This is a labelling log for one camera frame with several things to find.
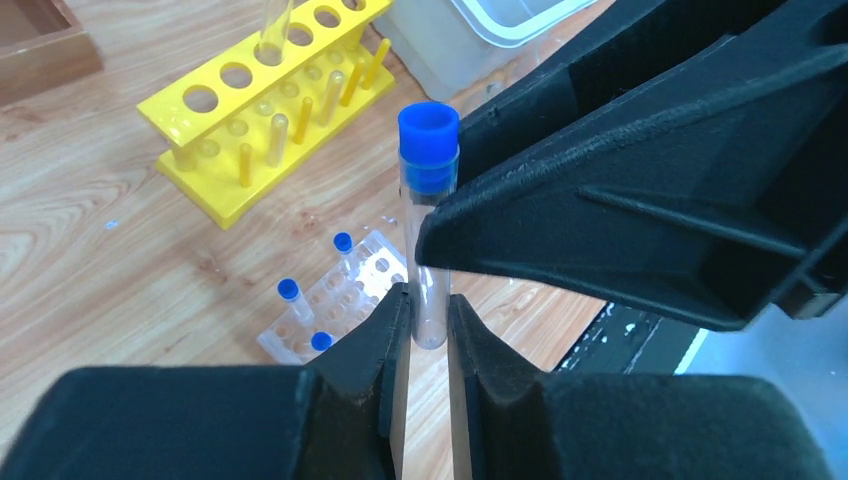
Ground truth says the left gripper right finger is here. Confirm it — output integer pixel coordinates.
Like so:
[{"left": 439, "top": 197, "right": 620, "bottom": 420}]
[{"left": 448, "top": 295, "right": 832, "bottom": 479}]

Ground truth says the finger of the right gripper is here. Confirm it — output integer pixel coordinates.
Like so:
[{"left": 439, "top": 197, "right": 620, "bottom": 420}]
[
  {"left": 459, "top": 1, "right": 780, "bottom": 186},
  {"left": 415, "top": 36, "right": 848, "bottom": 333}
]

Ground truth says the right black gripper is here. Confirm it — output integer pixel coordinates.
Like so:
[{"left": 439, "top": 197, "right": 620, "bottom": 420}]
[{"left": 761, "top": 1, "right": 847, "bottom": 318}]

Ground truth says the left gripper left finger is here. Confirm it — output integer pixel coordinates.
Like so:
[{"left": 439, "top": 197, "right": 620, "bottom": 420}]
[{"left": 1, "top": 283, "right": 410, "bottom": 479}]

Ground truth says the blue capped tube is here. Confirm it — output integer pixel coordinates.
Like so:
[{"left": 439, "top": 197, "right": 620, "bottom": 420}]
[
  {"left": 310, "top": 331, "right": 335, "bottom": 352},
  {"left": 277, "top": 278, "right": 315, "bottom": 326},
  {"left": 333, "top": 231, "right": 360, "bottom": 280},
  {"left": 396, "top": 101, "right": 461, "bottom": 351}
]

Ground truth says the large clear test tube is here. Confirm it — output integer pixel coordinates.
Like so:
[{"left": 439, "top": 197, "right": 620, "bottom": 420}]
[{"left": 255, "top": 0, "right": 293, "bottom": 66}]

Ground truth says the clear plastic tube rack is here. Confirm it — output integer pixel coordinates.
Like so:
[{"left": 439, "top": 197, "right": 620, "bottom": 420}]
[{"left": 257, "top": 230, "right": 407, "bottom": 365}]

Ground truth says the grey plastic bin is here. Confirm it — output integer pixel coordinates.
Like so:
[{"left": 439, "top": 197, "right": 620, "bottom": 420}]
[{"left": 374, "top": 0, "right": 592, "bottom": 102}]

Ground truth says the yellow test tube rack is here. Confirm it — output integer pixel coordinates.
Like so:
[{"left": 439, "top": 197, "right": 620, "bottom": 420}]
[{"left": 137, "top": 1, "right": 395, "bottom": 229}]

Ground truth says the wooden compartment tray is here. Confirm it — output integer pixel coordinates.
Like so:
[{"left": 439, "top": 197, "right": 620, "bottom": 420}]
[{"left": 1, "top": 0, "right": 103, "bottom": 106}]

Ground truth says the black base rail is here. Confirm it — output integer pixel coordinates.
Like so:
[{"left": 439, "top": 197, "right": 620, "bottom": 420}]
[{"left": 557, "top": 302, "right": 701, "bottom": 374}]

